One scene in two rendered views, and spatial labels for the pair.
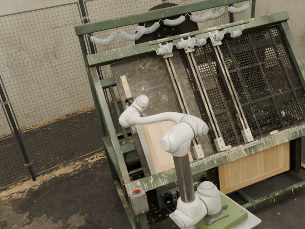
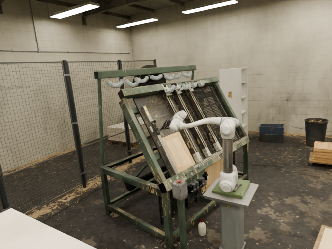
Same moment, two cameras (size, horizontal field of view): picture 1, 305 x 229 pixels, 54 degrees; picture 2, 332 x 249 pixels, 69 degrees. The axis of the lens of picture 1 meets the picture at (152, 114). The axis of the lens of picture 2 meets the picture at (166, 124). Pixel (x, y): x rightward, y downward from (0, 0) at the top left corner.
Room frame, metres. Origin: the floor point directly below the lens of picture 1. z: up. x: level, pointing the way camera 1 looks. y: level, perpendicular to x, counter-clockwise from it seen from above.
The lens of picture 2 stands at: (-0.01, 1.61, 2.14)
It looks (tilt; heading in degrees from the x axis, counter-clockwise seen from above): 12 degrees down; 328
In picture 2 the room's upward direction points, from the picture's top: 5 degrees counter-clockwise
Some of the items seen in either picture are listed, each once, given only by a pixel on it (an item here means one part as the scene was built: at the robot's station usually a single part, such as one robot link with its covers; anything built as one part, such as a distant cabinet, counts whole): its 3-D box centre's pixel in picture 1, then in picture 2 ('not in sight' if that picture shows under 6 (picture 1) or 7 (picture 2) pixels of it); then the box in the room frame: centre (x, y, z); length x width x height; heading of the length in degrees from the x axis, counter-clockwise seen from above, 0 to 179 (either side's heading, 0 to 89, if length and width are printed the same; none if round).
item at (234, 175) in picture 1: (254, 161); (216, 167); (2.78, -1.00, 0.53); 0.90 x 0.02 x 0.55; 105
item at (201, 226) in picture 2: not in sight; (201, 227); (2.20, -0.18, 0.10); 0.10 x 0.10 x 0.20
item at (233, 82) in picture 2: not in sight; (233, 105); (4.80, -3.65, 1.03); 0.61 x 0.58 x 2.05; 115
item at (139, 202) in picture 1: (139, 201); (180, 189); (2.04, 0.24, 0.84); 0.12 x 0.12 x 0.18; 15
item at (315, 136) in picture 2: not in sight; (315, 132); (3.06, -4.68, 0.33); 0.52 x 0.51 x 0.65; 115
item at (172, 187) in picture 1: (186, 193); (198, 185); (2.22, -0.17, 0.69); 0.50 x 0.14 x 0.24; 105
